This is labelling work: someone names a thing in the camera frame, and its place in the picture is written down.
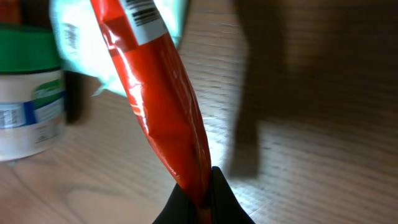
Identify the light teal wipes pack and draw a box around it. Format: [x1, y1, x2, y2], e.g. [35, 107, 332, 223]
[49, 0, 190, 97]

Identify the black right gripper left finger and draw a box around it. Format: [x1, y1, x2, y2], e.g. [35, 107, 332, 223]
[153, 184, 197, 224]

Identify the green lid jar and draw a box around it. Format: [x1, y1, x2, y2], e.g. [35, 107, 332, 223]
[1, 23, 66, 161]

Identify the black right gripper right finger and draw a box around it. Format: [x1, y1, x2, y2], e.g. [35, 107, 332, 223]
[210, 166, 255, 224]

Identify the narrow red stick packet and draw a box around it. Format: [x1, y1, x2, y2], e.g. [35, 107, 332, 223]
[91, 0, 211, 207]

